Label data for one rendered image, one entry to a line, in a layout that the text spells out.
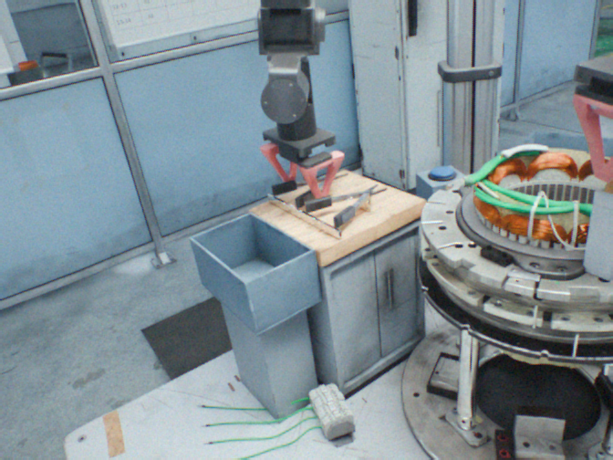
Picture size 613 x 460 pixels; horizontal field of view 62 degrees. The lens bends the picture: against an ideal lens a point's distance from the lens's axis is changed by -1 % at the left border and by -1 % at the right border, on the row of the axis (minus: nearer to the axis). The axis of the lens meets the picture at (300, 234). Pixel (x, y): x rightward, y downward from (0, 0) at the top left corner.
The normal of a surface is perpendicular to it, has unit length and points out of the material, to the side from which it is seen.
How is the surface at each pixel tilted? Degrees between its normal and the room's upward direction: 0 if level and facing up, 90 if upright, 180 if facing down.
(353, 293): 90
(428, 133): 90
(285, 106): 93
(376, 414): 0
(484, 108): 90
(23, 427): 0
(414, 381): 0
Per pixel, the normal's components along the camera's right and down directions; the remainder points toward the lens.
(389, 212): -0.13, -0.87
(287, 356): 0.58, 0.33
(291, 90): -0.07, 0.55
